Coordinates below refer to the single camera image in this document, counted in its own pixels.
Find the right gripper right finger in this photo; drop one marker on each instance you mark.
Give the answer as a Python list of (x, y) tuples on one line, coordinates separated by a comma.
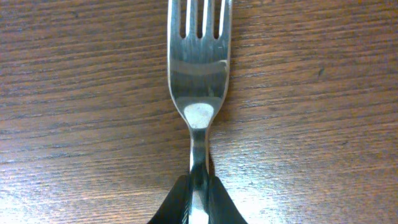
[(221, 207)]

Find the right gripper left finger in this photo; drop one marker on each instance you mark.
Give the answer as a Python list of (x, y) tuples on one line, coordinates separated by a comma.
[(172, 209)]

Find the metal fork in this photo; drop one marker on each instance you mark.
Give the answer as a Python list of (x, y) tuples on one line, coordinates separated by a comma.
[(198, 77)]

